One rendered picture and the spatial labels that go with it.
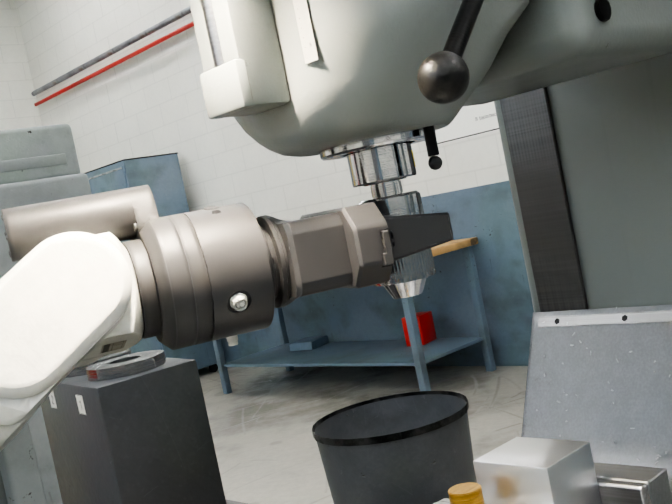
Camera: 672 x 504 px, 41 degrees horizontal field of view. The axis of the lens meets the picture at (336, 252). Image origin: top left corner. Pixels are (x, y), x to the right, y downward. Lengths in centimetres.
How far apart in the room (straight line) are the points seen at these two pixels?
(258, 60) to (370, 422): 243
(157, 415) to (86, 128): 881
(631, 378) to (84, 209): 59
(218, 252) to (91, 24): 894
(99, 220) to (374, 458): 198
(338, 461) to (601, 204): 172
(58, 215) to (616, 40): 42
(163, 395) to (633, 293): 52
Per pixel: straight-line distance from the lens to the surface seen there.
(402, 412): 294
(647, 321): 97
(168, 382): 102
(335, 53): 56
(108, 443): 100
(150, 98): 867
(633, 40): 74
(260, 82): 57
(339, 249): 59
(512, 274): 586
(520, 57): 70
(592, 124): 98
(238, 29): 57
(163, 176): 805
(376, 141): 61
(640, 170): 96
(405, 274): 63
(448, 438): 257
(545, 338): 103
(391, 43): 56
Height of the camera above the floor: 127
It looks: 3 degrees down
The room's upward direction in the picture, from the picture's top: 12 degrees counter-clockwise
